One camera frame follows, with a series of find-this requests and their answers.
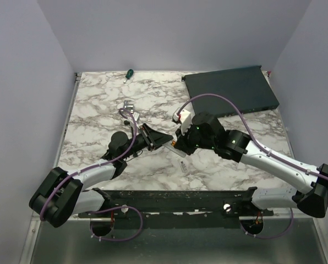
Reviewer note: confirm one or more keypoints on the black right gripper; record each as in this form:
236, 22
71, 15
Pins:
182, 143

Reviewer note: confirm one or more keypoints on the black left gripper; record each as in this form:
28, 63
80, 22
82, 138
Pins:
153, 138

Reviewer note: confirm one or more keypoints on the white remote control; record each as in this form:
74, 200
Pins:
173, 149

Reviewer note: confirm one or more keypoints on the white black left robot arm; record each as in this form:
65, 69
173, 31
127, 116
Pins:
61, 193

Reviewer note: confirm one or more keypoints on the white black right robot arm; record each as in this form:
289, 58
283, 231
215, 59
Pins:
308, 190

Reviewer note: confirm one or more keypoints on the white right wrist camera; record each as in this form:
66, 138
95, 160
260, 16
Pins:
183, 118

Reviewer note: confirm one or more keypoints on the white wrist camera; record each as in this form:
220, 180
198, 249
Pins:
134, 120
183, 118

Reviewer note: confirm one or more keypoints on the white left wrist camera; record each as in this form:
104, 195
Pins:
134, 120

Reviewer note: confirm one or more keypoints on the silver metal bracket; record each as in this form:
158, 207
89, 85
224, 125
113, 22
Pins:
127, 107

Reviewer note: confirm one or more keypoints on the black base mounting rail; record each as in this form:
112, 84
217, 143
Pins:
127, 208

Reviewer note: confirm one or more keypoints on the green handled screwdriver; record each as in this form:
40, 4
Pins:
128, 75

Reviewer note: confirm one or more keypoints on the aluminium front rail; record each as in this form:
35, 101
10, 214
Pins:
279, 213

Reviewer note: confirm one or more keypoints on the aluminium rail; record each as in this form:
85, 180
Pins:
279, 213
78, 76

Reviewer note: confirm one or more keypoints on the dark flat network switch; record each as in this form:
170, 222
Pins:
247, 88

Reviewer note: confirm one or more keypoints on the aluminium left side rail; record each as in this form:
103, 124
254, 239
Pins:
78, 76

